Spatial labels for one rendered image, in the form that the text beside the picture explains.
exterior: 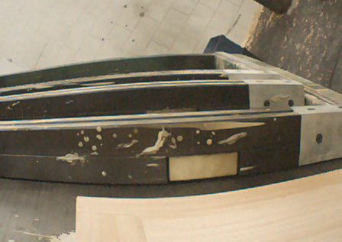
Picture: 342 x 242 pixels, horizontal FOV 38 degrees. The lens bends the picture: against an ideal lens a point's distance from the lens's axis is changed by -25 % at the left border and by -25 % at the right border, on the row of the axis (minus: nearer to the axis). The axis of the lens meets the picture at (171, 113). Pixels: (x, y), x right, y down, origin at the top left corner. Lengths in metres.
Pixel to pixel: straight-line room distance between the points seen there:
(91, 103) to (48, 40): 4.68
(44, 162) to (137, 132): 0.13
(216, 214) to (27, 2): 5.32
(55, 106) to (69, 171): 0.33
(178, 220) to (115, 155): 0.19
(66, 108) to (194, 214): 0.52
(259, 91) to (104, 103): 0.26
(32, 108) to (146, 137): 0.38
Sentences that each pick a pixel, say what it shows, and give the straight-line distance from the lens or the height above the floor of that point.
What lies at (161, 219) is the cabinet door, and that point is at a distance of 0.52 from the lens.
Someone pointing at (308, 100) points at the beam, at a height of 0.90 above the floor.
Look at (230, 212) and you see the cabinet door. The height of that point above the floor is 1.11.
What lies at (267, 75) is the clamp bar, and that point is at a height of 0.95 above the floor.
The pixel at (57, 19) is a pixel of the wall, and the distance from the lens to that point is 5.69.
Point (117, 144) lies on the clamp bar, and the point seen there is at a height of 1.21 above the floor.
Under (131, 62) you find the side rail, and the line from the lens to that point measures 2.04.
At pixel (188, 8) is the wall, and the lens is 5.77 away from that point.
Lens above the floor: 1.29
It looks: 10 degrees down
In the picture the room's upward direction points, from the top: 62 degrees counter-clockwise
